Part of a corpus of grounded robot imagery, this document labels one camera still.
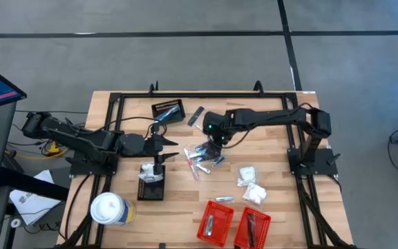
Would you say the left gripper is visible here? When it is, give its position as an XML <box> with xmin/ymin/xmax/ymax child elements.
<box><xmin>145</xmin><ymin>122</ymin><xmax>180</xmax><ymax>176</ymax></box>

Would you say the black comb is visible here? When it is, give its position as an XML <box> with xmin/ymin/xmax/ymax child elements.
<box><xmin>195</xmin><ymin>155</ymin><xmax>220</xmax><ymax>164</ymax></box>
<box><xmin>187</xmin><ymin>105</ymin><xmax>206</xmax><ymax>127</ymax></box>
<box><xmin>194</xmin><ymin>142</ymin><xmax>220</xmax><ymax>156</ymax></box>
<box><xmin>246</xmin><ymin>212</ymin><xmax>257</xmax><ymax>248</ymax></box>

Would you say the red toothbrush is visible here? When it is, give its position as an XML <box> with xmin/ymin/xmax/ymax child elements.
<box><xmin>183</xmin><ymin>145</ymin><xmax>200</xmax><ymax>183</ymax></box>

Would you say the black slotted plastic basket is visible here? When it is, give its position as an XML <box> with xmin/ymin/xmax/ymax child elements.
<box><xmin>136</xmin><ymin>164</ymin><xmax>167</xmax><ymax>201</ymax></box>
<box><xmin>151</xmin><ymin>99</ymin><xmax>187</xmax><ymax>126</ymax></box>

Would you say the red slotted plastic basket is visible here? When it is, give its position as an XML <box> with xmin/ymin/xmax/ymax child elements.
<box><xmin>233</xmin><ymin>206</ymin><xmax>272</xmax><ymax>249</ymax></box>
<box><xmin>196</xmin><ymin>199</ymin><xmax>236</xmax><ymax>248</ymax></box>

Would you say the disinfecting wipes canister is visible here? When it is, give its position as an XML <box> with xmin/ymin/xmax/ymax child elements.
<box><xmin>90</xmin><ymin>192</ymin><xmax>137</xmax><ymax>226</ymax></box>

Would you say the black stand beam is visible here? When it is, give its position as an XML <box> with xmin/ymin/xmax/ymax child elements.
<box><xmin>0</xmin><ymin>165</ymin><xmax>70</xmax><ymax>202</ymax></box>

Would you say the white paper sheet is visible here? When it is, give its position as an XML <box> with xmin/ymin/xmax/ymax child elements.
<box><xmin>8</xmin><ymin>169</ymin><xmax>62</xmax><ymax>226</ymax></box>

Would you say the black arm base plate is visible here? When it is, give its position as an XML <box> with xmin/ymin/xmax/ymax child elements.
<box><xmin>287</xmin><ymin>147</ymin><xmax>339</xmax><ymax>176</ymax></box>
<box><xmin>68</xmin><ymin>147</ymin><xmax>120</xmax><ymax>176</ymax></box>

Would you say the yellow extension cable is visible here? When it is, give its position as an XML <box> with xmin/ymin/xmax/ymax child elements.
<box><xmin>4</xmin><ymin>138</ymin><xmax>69</xmax><ymax>160</ymax></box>

